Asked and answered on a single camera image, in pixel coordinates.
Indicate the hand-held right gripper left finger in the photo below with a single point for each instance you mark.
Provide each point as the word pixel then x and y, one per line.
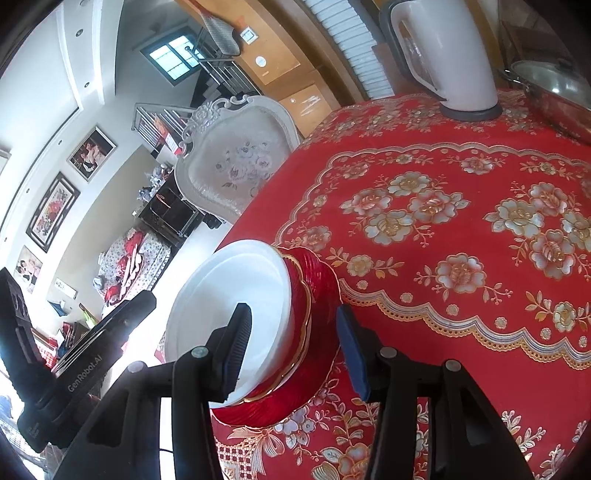
pixel 233 355

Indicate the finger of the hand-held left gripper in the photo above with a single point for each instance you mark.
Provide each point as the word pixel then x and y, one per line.
pixel 131 314

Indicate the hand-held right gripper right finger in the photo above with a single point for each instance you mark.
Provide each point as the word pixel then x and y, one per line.
pixel 355 355

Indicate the red plate with gold rim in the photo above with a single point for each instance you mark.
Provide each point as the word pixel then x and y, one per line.
pixel 301 300
pixel 325 332

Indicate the large white bowl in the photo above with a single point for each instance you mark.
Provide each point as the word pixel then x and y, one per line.
pixel 231 281

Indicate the red cushion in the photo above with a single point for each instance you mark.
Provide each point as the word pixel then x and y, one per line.
pixel 129 258

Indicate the floral patterned sofa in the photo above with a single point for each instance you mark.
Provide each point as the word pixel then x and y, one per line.
pixel 152 258

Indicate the black cabinet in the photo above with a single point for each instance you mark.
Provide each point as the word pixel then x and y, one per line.
pixel 166 217

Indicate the small framed picture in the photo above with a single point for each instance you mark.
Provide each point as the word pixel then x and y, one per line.
pixel 28 270

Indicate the red floral tablecloth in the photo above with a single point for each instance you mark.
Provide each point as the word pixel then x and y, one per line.
pixel 461 286

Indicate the framed flower picture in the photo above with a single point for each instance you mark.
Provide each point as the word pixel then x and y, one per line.
pixel 53 212

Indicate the framed portrait picture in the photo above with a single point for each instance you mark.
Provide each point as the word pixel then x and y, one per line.
pixel 91 153

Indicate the white carved chair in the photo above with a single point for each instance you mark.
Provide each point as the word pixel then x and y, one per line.
pixel 231 170

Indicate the low metal railing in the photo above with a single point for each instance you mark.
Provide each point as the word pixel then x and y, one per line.
pixel 159 124

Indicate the small cardboard box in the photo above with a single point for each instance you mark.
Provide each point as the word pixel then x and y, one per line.
pixel 309 108

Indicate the metal stair railing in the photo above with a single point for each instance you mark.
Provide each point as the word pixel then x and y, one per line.
pixel 228 76

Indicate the window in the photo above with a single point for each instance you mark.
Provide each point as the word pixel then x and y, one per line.
pixel 173 55

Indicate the grey kettle base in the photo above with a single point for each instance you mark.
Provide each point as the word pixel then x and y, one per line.
pixel 489 114

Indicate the large cardboard box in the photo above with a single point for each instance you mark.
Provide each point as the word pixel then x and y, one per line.
pixel 272 64

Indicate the fly swatter racket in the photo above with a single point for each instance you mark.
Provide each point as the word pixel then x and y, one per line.
pixel 221 32

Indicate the white electric kettle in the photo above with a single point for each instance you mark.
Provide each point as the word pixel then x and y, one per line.
pixel 452 55

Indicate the steel pot with glass lid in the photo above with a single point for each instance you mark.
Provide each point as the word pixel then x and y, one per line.
pixel 554 81

